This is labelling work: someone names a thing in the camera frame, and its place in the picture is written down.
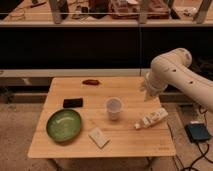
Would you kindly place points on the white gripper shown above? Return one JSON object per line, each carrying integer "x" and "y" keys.
{"x": 150, "y": 90}

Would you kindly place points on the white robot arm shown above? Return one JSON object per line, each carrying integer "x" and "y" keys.
{"x": 172, "y": 68}

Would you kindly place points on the white sponge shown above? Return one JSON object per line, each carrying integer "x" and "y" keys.
{"x": 98, "y": 137}

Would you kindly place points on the white plastic bottle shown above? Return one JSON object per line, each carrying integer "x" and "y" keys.
{"x": 151, "y": 119}

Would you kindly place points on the black foot pedal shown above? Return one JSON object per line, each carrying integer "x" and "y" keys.
{"x": 197, "y": 133}

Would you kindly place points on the wooden folding table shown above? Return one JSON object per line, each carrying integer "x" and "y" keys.
{"x": 124, "y": 139}

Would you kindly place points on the green bowl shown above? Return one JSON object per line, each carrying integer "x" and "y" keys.
{"x": 64, "y": 125}

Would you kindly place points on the background shelf bench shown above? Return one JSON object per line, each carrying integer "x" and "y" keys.
{"x": 106, "y": 13}

